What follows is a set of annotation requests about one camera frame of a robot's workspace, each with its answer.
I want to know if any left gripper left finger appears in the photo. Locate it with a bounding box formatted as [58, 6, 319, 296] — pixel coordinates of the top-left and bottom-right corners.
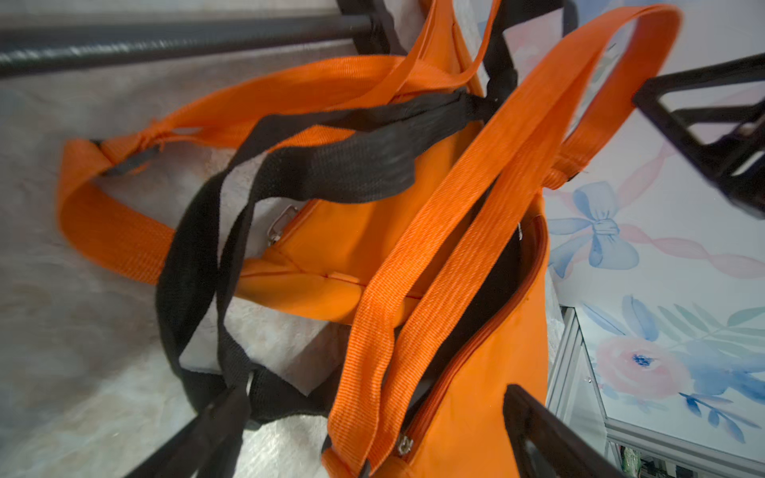
[129, 388, 250, 477]

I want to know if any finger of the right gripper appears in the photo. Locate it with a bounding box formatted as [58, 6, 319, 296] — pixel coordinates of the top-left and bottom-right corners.
[633, 54, 764, 218]

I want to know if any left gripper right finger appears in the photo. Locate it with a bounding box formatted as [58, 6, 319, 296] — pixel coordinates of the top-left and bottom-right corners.
[503, 384, 624, 478]

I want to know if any black strap bag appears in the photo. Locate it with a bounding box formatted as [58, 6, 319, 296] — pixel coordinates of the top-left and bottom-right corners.
[154, 0, 580, 428]

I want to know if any orange bag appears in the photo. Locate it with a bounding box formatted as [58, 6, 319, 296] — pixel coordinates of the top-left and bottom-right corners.
[58, 4, 683, 477]

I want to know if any black metal clothes rack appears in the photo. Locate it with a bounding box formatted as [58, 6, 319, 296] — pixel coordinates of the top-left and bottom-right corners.
[1, 1, 406, 79]

